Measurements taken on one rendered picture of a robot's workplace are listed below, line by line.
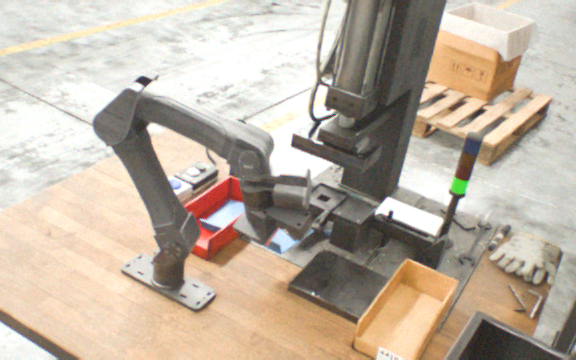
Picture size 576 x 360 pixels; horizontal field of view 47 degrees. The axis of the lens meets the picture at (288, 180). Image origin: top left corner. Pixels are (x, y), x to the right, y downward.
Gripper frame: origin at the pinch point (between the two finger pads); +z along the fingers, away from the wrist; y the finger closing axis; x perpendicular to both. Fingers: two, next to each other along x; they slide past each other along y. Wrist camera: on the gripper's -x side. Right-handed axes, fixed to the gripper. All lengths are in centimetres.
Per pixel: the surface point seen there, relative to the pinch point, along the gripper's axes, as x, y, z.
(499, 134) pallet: 10, 242, 202
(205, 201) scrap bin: 24.5, 8.4, 12.4
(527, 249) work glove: -44, 44, 29
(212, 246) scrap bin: 12.6, -3.3, 7.3
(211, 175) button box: 32.0, 19.0, 18.4
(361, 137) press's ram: -4.3, 32.0, -2.5
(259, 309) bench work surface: -4.5, -10.4, 7.7
